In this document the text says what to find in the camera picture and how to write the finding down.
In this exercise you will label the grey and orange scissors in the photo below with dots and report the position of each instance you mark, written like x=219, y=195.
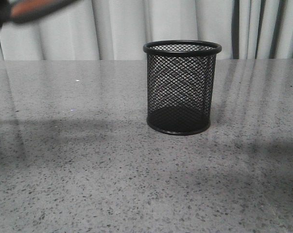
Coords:
x=29, y=10

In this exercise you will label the grey pleated curtain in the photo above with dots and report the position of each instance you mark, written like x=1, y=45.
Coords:
x=118, y=29

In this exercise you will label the black mesh pen bucket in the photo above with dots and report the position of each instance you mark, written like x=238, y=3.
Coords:
x=180, y=77

